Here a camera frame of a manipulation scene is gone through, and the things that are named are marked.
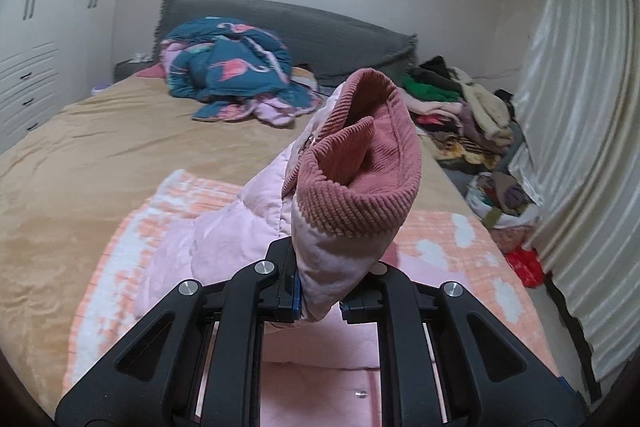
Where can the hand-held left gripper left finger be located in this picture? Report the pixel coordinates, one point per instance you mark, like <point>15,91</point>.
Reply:
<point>286,294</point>

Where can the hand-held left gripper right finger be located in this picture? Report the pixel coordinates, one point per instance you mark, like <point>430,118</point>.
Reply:
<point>364,303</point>

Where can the pink padded jacket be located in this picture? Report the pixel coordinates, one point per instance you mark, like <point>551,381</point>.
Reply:
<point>240,227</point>

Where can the bag of dark clothes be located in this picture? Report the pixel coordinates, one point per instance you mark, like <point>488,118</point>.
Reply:
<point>505,199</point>

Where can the pile of clothes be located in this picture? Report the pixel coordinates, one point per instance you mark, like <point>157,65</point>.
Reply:
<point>470,117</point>

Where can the orange and white blanket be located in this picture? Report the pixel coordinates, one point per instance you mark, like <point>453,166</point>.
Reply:
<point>125,257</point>

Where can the red cloth on floor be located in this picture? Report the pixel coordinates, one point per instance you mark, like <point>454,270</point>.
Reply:
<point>527,267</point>

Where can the teal flamingo print quilt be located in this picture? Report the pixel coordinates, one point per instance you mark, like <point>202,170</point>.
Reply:
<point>230,67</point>

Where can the bed with tan sheet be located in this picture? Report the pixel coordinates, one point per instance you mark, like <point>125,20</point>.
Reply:
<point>100,147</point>

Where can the red pillow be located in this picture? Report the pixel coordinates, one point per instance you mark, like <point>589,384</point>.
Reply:
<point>152,72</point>

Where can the grey padded headboard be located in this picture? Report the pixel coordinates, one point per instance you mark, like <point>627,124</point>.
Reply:
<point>345,39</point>

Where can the small purple dish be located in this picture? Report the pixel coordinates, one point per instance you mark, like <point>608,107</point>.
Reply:
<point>102,89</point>

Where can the dark bedside table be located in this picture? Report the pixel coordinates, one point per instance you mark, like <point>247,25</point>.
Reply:
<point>125,69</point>

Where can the cream satin curtain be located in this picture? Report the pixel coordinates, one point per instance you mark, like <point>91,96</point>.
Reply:
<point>585,132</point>

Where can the white wardrobe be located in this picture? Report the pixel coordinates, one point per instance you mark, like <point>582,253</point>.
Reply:
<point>45,37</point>

